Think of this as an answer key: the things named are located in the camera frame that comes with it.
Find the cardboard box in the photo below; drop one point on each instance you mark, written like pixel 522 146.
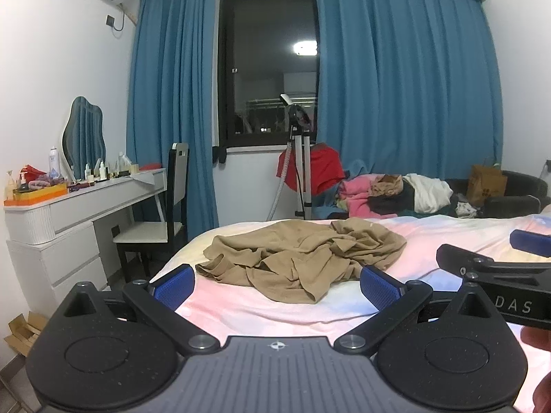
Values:
pixel 26 331

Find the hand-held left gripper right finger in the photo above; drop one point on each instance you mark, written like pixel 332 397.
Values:
pixel 381 288

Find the bed with pastel sheet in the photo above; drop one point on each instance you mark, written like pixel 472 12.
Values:
pixel 267 309

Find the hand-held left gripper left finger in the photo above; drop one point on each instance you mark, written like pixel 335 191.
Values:
pixel 174 286

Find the blue garment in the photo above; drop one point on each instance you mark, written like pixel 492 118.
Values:
pixel 357 167

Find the wavy-edged mirror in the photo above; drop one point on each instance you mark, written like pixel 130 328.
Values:
pixel 84 137

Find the white dressing table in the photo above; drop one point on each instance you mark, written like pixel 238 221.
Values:
pixel 73 206

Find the black and white chair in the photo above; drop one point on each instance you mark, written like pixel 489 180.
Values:
pixel 178 180

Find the white patterned garment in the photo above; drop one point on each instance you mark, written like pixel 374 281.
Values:
pixel 467 210

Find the tan shirt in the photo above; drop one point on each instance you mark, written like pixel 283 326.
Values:
pixel 301 258

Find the dark window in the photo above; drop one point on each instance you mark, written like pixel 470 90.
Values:
pixel 258 73

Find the red garment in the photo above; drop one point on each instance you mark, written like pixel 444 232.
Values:
pixel 327 167

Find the black sofa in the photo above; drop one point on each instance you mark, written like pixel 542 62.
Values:
pixel 516 202

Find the orange tray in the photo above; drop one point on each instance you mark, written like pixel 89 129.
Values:
pixel 38 195

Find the person's left hand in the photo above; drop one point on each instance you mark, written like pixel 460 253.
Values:
pixel 544 389

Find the black garment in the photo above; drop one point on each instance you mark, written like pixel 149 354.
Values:
pixel 389 204

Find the blue curtain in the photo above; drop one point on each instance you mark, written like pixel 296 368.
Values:
pixel 172 94
pixel 409 94

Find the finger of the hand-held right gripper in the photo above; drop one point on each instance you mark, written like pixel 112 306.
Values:
pixel 527 241
pixel 467 256

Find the brown paper bag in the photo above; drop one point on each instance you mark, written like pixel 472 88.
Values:
pixel 486 185

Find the red cloth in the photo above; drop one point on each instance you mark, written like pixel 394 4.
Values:
pixel 150 166

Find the white spray bottle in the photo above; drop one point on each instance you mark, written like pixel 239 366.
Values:
pixel 53 163

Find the garment steamer stand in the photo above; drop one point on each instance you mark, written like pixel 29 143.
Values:
pixel 303 167

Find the brown crumpled garment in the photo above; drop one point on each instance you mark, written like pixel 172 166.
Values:
pixel 389 185

